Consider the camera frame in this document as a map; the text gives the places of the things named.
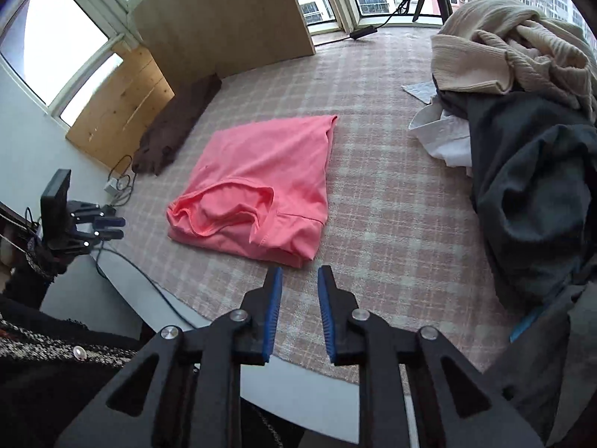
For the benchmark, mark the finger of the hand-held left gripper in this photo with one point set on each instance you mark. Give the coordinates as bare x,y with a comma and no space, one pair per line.
109,220
107,234

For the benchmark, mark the pink t-shirt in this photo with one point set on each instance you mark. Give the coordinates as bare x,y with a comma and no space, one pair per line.
266,172

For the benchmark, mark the white shirt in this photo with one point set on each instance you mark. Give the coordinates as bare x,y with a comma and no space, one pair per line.
443,135

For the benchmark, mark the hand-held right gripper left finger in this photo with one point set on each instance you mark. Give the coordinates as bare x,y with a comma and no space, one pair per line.
273,312

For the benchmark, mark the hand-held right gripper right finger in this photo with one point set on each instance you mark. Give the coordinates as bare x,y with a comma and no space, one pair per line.
326,317

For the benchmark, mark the person's left forearm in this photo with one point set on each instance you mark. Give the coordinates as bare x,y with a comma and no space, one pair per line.
37,275

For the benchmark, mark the light laminate wooden board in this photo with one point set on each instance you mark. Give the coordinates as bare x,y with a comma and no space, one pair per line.
224,14

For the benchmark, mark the beige knit sweater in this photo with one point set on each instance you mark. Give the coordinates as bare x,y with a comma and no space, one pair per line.
485,51

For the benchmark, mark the black garment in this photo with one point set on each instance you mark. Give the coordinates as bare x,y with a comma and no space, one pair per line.
503,116

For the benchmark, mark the dark grey garment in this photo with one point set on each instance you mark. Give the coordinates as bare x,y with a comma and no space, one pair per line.
531,224

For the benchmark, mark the blue garment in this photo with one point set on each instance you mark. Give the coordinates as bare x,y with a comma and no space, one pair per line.
524,329

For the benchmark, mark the pile of dark clothes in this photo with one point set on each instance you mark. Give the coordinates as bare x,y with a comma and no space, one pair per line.
84,77

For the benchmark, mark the brown folded garment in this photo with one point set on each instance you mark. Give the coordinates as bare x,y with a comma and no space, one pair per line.
177,121

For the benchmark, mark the white charger adapter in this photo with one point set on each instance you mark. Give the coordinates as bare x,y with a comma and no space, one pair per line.
111,185

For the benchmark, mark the pine wood panel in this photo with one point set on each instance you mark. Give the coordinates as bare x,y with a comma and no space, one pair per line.
121,107

